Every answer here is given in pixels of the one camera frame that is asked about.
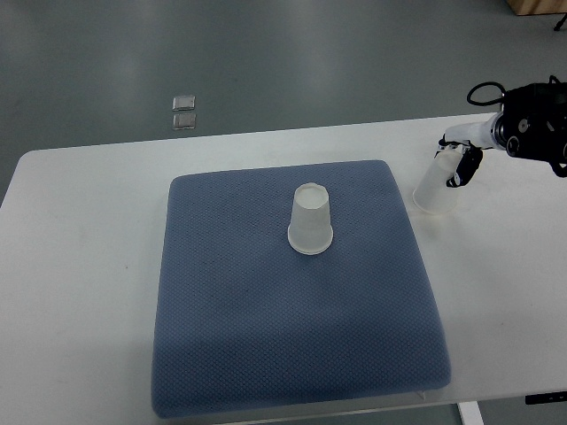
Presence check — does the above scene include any black tripod leg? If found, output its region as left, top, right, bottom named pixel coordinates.
left=554, top=13, right=567, bottom=32

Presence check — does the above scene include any upper metal floor plate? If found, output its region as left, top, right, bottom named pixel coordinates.
left=172, top=95, right=196, bottom=111

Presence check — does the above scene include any wooden furniture corner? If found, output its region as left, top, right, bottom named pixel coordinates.
left=506, top=0, right=566, bottom=16

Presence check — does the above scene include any white table leg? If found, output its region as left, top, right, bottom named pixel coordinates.
left=457, top=401, right=484, bottom=425

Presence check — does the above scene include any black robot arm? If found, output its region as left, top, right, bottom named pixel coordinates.
left=500, top=75, right=566, bottom=178

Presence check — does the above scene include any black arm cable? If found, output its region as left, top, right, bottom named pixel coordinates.
left=467, top=81, right=509, bottom=107

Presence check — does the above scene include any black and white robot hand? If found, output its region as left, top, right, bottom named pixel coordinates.
left=438, top=112, right=504, bottom=189

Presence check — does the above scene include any black table control panel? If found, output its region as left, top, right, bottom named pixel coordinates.
left=524, top=391, right=567, bottom=406

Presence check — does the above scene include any blue-grey mesh cushion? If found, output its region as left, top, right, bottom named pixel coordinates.
left=151, top=160, right=451, bottom=418

